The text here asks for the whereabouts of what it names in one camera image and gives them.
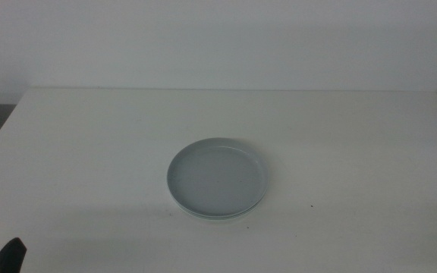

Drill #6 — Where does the white shallow bowl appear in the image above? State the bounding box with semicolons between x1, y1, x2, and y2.
176;202;262;222

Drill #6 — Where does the grey shallow bowl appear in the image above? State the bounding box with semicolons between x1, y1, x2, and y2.
166;136;270;219

